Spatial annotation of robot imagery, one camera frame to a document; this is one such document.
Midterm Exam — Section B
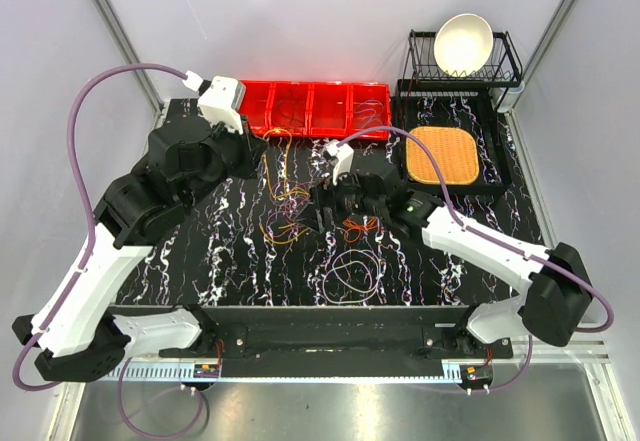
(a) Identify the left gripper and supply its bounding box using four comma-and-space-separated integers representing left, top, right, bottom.
183, 112, 271, 209

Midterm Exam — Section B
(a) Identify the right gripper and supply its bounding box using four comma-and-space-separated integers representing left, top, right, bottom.
294, 163, 386, 234

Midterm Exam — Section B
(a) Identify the white cable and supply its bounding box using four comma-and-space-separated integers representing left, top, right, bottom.
322, 249, 386, 306

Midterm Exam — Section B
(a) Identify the yellow cable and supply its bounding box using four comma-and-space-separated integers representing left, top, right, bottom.
262, 128, 311, 245

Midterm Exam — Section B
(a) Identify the thin purple cable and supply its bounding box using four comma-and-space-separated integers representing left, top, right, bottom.
354, 98, 390, 130

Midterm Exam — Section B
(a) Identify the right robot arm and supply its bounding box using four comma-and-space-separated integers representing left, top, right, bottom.
296, 174, 593, 358

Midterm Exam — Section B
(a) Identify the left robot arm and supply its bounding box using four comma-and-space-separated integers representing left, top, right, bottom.
12, 116, 267, 386

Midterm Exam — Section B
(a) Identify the red bin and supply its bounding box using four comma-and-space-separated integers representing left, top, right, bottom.
239, 80, 274, 136
309, 83, 349, 139
346, 83, 391, 136
270, 81, 312, 137

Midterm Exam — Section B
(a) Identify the white cup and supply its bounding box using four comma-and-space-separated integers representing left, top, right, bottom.
495, 81, 526, 114

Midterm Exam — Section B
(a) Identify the white bowl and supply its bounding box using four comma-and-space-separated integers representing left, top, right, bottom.
433, 13, 494, 77

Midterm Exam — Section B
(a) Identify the orange cable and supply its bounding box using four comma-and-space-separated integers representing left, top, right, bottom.
342, 215, 381, 245

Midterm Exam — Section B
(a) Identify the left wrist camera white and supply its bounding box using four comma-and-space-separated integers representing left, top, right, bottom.
183, 71, 246, 134

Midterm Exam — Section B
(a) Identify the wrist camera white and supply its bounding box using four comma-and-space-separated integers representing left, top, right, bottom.
323, 140, 354, 185
183, 71, 246, 134

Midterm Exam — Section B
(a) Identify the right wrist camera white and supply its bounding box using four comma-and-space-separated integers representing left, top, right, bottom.
323, 140, 354, 185

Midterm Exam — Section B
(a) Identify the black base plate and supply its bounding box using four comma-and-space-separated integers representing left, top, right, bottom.
157, 305, 516, 362

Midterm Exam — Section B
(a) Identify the grey slotted cable duct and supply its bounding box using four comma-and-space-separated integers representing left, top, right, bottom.
103, 353, 492, 384

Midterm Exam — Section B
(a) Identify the black wire dish rack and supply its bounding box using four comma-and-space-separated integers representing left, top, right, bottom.
404, 30, 523, 90

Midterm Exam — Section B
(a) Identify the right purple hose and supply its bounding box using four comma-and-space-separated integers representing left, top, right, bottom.
339, 126, 615, 395

